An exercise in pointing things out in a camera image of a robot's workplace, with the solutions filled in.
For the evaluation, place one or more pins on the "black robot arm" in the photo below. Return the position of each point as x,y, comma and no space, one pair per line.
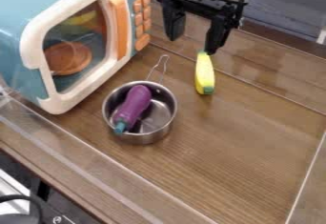
223,13

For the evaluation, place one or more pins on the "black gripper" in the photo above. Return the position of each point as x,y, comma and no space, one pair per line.
224,13

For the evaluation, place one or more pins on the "orange toy plate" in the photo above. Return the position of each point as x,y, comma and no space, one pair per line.
67,58

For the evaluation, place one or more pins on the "silver metal pot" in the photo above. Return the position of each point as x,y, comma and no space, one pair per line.
156,120

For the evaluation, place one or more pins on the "blue toy microwave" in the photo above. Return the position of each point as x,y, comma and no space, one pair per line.
112,27

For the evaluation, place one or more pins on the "purple toy eggplant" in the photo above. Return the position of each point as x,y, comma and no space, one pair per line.
134,105

